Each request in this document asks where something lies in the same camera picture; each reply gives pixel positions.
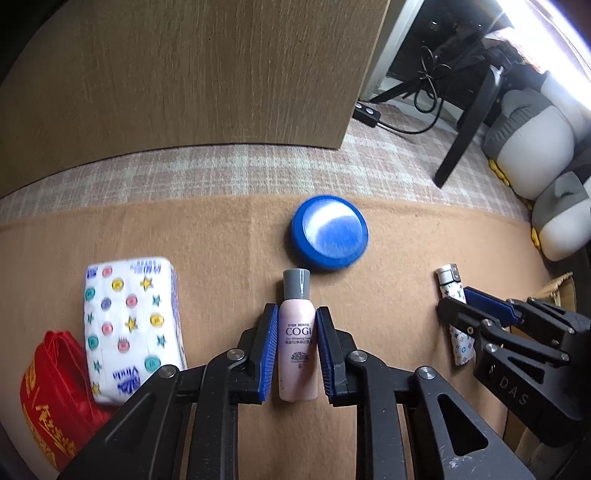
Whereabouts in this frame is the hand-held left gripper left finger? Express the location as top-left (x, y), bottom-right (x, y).
top-left (58, 302), bottom-right (280, 480)

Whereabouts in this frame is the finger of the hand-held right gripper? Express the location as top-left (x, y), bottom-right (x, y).
top-left (463, 286), bottom-right (591, 342)
top-left (438, 296), bottom-right (573, 367)

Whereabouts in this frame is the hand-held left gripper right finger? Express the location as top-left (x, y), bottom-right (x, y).
top-left (315, 307), bottom-right (536, 480)

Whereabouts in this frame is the pink bottle with grey cap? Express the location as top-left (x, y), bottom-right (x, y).
top-left (278, 268), bottom-right (319, 402)

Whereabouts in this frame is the white patterned lighter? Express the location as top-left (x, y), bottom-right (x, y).
top-left (435, 264), bottom-right (476, 367)

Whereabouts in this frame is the small penguin plush toy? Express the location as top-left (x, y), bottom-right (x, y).
top-left (529, 171), bottom-right (591, 261)

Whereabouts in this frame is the blue round tin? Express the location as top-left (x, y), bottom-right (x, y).
top-left (291, 196), bottom-right (369, 272)

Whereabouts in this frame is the white patterned tissue pack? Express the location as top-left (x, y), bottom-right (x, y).
top-left (83, 257), bottom-right (188, 407)

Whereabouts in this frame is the large penguin plush toy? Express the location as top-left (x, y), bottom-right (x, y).
top-left (482, 69), bottom-right (591, 199)

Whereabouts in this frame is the black chair leg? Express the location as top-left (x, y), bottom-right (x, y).
top-left (369, 28), bottom-right (506, 189)

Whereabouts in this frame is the plaid bed sheet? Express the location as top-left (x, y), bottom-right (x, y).
top-left (0, 104), bottom-right (536, 227)

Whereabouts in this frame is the red bag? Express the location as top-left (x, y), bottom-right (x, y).
top-left (19, 330), bottom-right (116, 472)

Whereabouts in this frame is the black power strip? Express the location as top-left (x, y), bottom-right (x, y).
top-left (353, 102), bottom-right (382, 127)

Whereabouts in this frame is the large wooden board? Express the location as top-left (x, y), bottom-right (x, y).
top-left (0, 0), bottom-right (392, 195)

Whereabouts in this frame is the black cable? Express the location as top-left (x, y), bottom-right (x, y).
top-left (379, 44), bottom-right (465, 136)

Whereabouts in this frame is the white window frame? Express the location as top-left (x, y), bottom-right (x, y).
top-left (358, 0), bottom-right (428, 103)

